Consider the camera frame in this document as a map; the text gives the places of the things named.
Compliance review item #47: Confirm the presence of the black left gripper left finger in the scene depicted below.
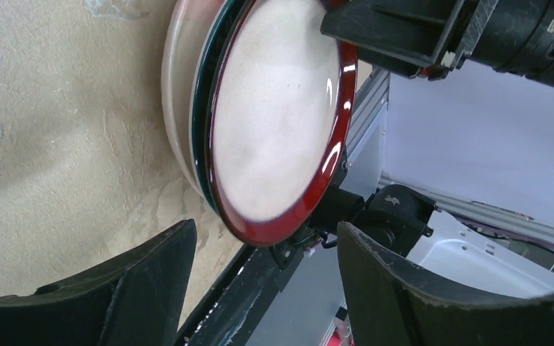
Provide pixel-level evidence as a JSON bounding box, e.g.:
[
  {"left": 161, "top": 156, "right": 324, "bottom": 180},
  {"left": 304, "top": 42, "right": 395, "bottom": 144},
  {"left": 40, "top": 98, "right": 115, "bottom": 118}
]
[{"left": 0, "top": 220, "right": 197, "bottom": 345}]

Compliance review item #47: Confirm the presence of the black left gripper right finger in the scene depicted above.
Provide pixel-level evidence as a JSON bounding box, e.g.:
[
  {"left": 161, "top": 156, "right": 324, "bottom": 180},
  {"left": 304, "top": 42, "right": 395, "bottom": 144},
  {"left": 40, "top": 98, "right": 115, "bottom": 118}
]
[{"left": 337, "top": 222, "right": 554, "bottom": 345}]

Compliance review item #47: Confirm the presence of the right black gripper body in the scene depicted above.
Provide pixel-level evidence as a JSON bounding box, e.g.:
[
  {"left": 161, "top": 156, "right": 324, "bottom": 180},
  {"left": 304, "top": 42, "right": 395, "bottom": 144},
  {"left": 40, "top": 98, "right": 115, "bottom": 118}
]
[{"left": 441, "top": 0, "right": 498, "bottom": 69}]

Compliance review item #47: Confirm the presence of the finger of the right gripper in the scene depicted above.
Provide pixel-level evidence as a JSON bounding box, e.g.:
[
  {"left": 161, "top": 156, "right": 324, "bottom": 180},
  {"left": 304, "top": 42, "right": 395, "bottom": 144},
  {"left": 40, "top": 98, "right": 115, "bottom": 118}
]
[{"left": 320, "top": 1, "right": 465, "bottom": 78}]

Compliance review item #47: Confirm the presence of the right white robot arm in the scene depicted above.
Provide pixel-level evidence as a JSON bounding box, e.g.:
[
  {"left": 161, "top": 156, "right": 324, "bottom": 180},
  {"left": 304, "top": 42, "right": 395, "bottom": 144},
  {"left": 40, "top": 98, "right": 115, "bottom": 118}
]
[{"left": 320, "top": 1, "right": 554, "bottom": 345}]

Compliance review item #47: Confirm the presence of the green rimmed plate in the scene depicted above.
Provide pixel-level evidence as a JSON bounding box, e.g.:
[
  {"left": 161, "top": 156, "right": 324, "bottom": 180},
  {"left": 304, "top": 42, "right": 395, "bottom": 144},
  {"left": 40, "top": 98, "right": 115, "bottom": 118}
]
[{"left": 189, "top": 1, "right": 245, "bottom": 211}]

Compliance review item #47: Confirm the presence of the cream bottom plate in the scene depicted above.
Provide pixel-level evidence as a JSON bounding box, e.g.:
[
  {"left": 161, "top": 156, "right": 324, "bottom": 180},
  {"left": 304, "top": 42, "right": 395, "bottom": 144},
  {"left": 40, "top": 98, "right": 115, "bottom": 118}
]
[{"left": 161, "top": 0, "right": 223, "bottom": 194}]

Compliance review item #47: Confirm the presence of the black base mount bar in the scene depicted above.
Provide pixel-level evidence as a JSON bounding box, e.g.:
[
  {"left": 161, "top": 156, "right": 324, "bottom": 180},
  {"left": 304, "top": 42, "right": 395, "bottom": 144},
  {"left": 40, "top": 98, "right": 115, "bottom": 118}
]
[{"left": 174, "top": 224, "right": 350, "bottom": 346}]

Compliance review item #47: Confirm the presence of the aluminium frame rail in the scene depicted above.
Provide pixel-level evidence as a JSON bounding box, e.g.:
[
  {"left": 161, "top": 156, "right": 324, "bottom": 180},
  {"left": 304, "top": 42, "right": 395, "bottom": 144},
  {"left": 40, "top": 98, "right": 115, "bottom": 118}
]
[{"left": 351, "top": 63, "right": 554, "bottom": 245}]

